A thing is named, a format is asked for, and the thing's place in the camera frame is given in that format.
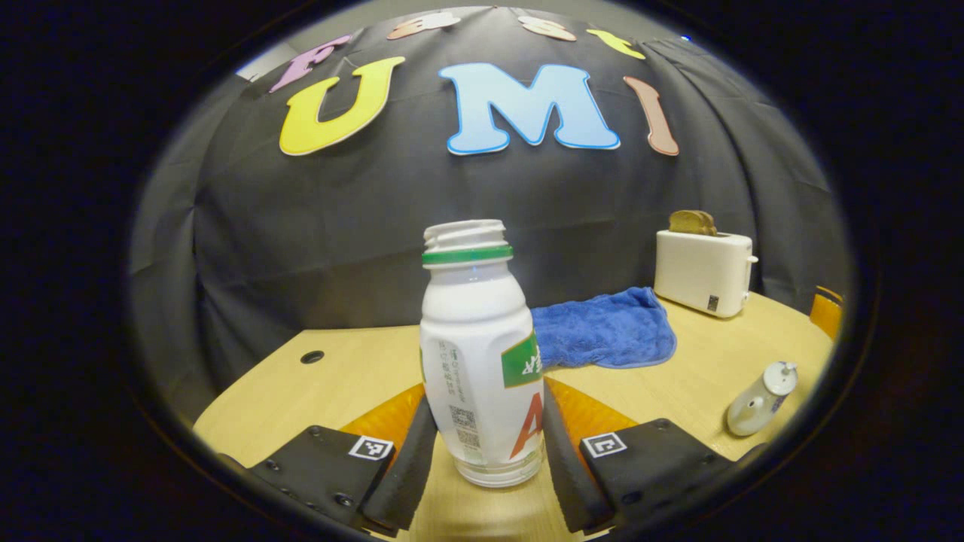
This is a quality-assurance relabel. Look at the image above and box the blue towel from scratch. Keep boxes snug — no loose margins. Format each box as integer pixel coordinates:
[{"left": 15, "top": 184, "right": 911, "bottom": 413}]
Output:
[{"left": 530, "top": 286, "right": 678, "bottom": 370}]

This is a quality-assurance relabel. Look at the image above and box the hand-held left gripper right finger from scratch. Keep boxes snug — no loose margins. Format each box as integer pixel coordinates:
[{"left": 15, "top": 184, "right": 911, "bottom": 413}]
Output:
[{"left": 541, "top": 376, "right": 743, "bottom": 534}]

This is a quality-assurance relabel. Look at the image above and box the white plastic water bottle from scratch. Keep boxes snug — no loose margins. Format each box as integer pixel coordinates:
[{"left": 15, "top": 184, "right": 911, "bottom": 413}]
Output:
[{"left": 419, "top": 219, "right": 546, "bottom": 489}]

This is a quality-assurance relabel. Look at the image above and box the brown bread slice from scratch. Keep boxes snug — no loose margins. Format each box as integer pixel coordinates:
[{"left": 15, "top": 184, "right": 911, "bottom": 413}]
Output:
[{"left": 669, "top": 210, "right": 718, "bottom": 237}]

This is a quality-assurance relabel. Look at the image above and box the black backdrop cloth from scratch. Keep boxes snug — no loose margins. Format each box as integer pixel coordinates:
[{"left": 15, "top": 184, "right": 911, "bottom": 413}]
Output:
[{"left": 128, "top": 6, "right": 853, "bottom": 400}]

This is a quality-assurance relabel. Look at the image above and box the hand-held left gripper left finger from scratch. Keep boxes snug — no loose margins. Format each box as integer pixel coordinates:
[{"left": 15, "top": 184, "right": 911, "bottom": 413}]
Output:
[{"left": 249, "top": 382, "right": 440, "bottom": 537}]

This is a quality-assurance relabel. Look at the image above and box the white toaster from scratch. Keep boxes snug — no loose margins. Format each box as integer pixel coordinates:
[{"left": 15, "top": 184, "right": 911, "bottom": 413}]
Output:
[{"left": 653, "top": 230, "right": 759, "bottom": 320}]

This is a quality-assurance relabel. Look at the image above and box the white blue-flowered teacup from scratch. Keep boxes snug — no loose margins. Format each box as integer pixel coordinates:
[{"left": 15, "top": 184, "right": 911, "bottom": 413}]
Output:
[{"left": 726, "top": 374, "right": 788, "bottom": 438}]

